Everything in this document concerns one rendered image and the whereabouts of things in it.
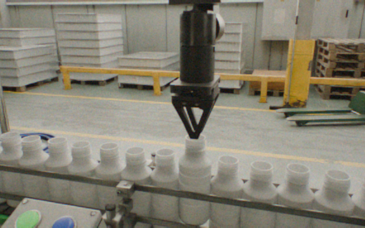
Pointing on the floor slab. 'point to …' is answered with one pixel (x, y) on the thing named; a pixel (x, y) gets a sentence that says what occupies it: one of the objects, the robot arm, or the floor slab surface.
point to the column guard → (299, 72)
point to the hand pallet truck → (361, 107)
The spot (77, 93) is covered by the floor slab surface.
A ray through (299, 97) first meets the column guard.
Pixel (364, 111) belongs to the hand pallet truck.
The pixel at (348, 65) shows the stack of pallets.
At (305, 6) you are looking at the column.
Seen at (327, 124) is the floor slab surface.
